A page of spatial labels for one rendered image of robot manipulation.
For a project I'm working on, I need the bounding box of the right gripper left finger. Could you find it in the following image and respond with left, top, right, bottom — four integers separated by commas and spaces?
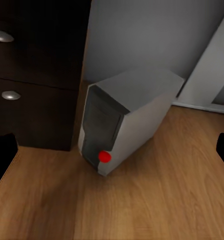
0, 133, 18, 180

